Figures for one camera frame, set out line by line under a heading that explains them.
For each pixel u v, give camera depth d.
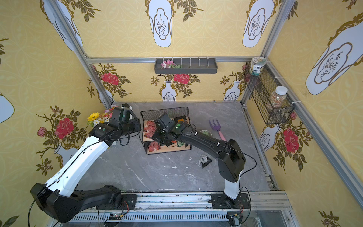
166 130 0.61
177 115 0.91
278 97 0.65
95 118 0.85
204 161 0.87
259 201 0.75
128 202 0.74
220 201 0.73
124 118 0.57
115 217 0.73
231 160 0.45
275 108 0.69
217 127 1.03
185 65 0.92
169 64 0.88
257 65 0.85
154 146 0.93
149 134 0.81
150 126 0.84
